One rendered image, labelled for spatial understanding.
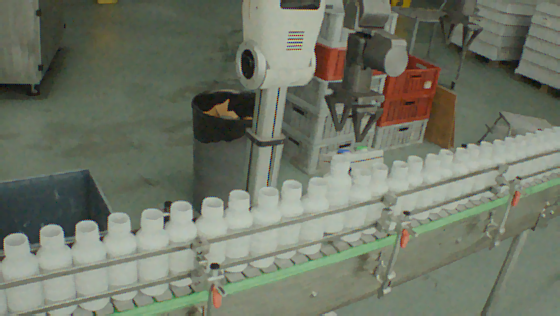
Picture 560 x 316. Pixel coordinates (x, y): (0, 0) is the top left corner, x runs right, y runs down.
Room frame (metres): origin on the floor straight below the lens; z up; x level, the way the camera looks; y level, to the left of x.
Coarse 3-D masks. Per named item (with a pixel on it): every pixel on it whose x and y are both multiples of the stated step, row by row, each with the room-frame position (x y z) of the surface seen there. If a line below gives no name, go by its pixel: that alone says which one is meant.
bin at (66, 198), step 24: (0, 192) 1.05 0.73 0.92; (24, 192) 1.09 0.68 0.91; (48, 192) 1.13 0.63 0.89; (72, 192) 1.17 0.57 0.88; (96, 192) 1.12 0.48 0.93; (0, 216) 1.05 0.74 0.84; (24, 216) 1.08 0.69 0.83; (48, 216) 1.12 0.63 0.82; (72, 216) 1.17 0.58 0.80; (96, 216) 1.14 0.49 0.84; (0, 240) 1.04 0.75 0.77
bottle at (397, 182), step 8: (392, 168) 1.07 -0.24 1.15; (400, 168) 1.05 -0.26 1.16; (392, 176) 1.06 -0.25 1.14; (400, 176) 1.05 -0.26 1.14; (392, 184) 1.05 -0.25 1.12; (400, 184) 1.05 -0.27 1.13; (408, 184) 1.07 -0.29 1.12; (392, 192) 1.04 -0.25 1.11; (400, 200) 1.05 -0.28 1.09; (392, 208) 1.04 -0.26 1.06; (400, 208) 1.05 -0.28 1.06; (392, 224) 1.04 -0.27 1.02
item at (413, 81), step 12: (408, 60) 4.29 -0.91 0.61; (420, 60) 4.20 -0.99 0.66; (408, 72) 3.77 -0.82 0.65; (420, 72) 3.88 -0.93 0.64; (432, 72) 3.97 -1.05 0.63; (384, 84) 3.69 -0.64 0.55; (396, 84) 3.72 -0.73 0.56; (408, 84) 3.80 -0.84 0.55; (420, 84) 3.89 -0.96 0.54; (432, 84) 3.99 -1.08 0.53; (384, 96) 3.67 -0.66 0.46; (396, 96) 3.72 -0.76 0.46; (408, 96) 3.82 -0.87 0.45
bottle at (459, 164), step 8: (456, 152) 1.21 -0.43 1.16; (464, 152) 1.22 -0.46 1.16; (456, 160) 1.20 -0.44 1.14; (464, 160) 1.19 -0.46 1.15; (456, 168) 1.19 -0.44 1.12; (464, 168) 1.19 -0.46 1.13; (456, 184) 1.18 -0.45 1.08; (448, 192) 1.18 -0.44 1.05; (456, 192) 1.18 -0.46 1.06; (448, 208) 1.18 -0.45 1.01
